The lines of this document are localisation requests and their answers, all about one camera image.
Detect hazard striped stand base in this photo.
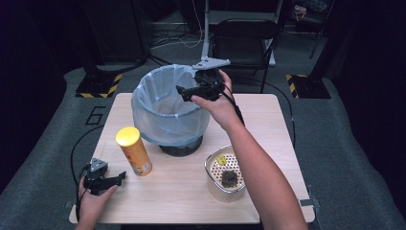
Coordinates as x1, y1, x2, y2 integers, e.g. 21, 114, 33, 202
75, 72, 124, 99
285, 73, 332, 100

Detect beige strainer container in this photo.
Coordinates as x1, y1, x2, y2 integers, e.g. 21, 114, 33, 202
204, 145, 247, 203

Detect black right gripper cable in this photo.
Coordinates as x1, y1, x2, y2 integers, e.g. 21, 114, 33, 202
203, 77, 246, 127

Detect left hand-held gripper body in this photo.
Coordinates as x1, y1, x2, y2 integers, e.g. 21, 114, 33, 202
81, 156, 111, 196

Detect yellow chip can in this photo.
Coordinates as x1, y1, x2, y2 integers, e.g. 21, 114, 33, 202
115, 126, 153, 177

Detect grey table clamp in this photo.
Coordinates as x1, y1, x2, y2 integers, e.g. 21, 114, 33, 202
298, 184, 322, 212

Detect person's right hand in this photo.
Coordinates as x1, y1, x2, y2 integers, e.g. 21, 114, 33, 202
191, 69, 245, 133

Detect light blue trash bag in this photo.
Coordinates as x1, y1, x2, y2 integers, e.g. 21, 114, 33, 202
130, 63, 212, 148

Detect black folding chair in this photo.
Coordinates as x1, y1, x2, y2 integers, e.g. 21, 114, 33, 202
210, 17, 281, 95

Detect white floor cables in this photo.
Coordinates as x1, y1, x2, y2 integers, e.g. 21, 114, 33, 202
148, 0, 206, 52

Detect black trash bin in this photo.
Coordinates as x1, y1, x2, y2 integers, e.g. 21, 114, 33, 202
158, 135, 204, 158

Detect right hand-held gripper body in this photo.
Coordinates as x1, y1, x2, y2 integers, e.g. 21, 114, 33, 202
192, 57, 232, 102

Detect white desk frame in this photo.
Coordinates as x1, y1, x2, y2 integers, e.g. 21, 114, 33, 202
199, 0, 284, 68

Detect person's left hand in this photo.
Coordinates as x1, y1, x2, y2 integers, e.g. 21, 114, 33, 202
78, 175, 120, 222

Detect black floor cable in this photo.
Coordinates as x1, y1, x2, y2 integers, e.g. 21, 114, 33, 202
263, 80, 297, 150

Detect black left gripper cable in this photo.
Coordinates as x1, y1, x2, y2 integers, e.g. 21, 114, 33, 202
70, 124, 105, 222

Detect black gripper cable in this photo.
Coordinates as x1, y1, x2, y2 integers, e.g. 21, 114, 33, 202
70, 124, 105, 222
203, 77, 246, 127

